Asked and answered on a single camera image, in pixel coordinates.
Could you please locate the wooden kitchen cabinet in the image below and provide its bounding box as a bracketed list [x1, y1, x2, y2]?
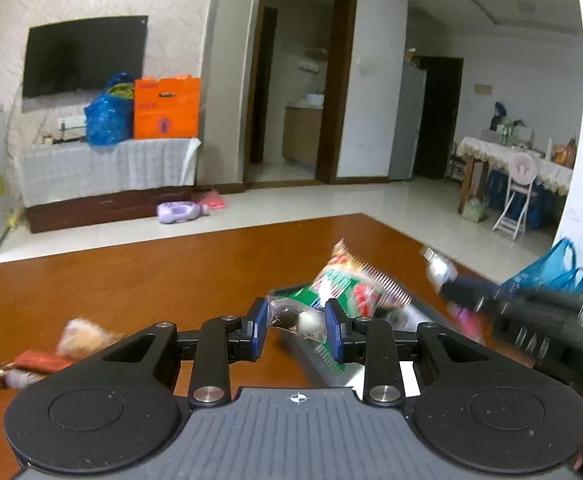
[282, 104, 325, 164]

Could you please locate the clear bread packet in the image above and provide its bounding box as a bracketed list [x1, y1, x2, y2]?
[56, 317, 124, 357]

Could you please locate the white folding chair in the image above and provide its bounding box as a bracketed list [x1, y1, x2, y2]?
[492, 153, 541, 241]

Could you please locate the green shrimp chip bag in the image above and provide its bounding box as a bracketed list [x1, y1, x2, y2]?
[278, 238, 413, 322]

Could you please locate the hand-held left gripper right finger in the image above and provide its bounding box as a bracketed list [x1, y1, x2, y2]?
[325, 298, 502, 407]

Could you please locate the light blue plastic bag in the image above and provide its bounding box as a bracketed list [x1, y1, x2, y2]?
[500, 238, 583, 302]

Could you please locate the purple toy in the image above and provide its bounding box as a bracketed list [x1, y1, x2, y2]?
[156, 200, 212, 225]

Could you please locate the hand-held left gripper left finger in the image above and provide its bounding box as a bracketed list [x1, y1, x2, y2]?
[92, 297, 268, 407]

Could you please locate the dining table with lace cloth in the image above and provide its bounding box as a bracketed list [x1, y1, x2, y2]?
[455, 134, 575, 217]

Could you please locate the white lace cabinet cloth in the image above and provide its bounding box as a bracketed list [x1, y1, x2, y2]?
[16, 137, 203, 209]

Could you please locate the orange box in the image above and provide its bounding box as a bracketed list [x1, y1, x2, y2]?
[132, 74, 203, 140]

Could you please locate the small clear candy packet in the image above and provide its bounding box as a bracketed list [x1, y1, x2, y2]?
[266, 294, 329, 344]

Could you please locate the black television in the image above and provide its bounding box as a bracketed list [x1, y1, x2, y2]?
[22, 14, 150, 100]

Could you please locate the white power strip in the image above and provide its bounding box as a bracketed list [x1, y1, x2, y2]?
[56, 115, 88, 142]

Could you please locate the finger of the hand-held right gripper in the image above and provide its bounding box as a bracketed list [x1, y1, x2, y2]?
[440, 273, 505, 312]

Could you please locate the pink cloth item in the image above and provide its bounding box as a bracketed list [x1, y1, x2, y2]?
[198, 188, 228, 211]

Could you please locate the clear grey printed snack packet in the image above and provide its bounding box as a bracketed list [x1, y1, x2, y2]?
[420, 245, 461, 292]

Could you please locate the pale green bag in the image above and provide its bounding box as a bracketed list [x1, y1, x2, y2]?
[462, 198, 491, 224]

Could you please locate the grey box white inside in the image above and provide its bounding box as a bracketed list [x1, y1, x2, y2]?
[268, 286, 475, 397]

